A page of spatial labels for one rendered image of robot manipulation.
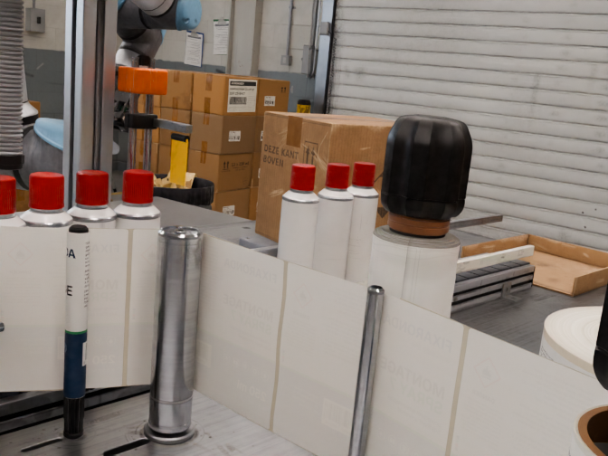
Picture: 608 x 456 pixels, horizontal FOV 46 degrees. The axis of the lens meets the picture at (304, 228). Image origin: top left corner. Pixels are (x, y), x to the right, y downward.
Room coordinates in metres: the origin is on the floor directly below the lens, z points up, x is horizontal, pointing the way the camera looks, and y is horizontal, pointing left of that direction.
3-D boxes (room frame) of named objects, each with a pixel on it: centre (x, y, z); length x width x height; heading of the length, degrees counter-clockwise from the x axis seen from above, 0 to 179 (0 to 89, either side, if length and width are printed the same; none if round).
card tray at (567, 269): (1.53, -0.55, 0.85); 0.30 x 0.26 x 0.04; 136
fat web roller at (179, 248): (0.58, 0.10, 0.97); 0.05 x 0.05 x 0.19
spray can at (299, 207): (0.96, 0.01, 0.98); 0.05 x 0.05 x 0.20
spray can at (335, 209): (1.01, -0.04, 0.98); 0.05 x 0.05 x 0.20
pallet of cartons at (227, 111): (5.25, 0.64, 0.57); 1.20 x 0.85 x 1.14; 148
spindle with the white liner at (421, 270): (0.68, -0.11, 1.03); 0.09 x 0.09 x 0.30
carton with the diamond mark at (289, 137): (1.53, -0.08, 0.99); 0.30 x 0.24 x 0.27; 127
